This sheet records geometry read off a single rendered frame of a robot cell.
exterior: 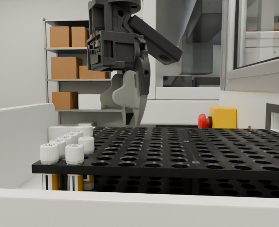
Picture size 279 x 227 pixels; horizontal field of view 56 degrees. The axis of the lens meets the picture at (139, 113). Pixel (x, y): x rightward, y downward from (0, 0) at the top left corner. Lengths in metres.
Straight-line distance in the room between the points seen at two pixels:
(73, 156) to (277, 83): 0.29
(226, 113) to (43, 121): 0.36
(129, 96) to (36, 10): 4.71
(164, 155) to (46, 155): 0.09
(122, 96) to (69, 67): 3.85
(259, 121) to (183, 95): 0.63
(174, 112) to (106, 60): 0.68
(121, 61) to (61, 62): 3.89
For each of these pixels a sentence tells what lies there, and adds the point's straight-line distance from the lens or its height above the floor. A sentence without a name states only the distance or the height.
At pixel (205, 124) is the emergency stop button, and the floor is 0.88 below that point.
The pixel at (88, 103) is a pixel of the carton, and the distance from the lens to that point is 4.13.
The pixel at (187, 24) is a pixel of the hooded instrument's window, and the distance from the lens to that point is 1.11.
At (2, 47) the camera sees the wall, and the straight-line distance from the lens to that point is 5.27.
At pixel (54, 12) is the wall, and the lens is 4.96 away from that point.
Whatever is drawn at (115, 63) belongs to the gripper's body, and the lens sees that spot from 0.42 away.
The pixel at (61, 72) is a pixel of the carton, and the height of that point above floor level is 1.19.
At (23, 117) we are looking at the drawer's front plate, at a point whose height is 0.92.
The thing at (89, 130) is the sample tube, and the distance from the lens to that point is 0.27.
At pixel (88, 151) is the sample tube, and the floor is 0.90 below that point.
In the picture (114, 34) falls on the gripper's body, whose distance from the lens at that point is 0.43.
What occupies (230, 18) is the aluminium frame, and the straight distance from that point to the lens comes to 0.68.
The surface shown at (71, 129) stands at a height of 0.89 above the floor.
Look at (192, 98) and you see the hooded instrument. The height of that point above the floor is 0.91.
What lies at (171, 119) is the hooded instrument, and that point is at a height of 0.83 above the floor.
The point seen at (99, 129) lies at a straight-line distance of 0.34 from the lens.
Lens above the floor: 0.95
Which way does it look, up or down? 6 degrees down
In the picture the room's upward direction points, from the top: straight up
